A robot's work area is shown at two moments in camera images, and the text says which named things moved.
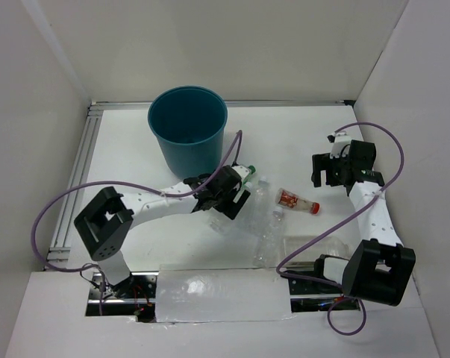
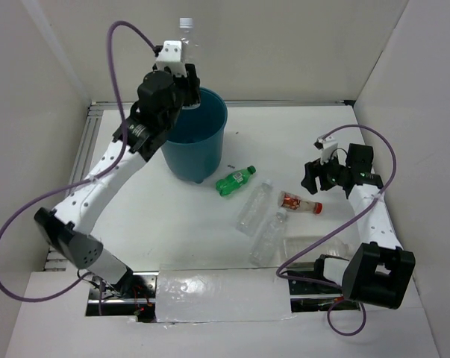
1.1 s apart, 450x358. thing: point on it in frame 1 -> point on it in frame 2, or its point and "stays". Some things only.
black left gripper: [230, 209] -> [191, 83]
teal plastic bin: [189, 123] stays
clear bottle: [218, 221] -> [190, 45]
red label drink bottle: [288, 198] stays
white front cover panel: [192, 293] stays
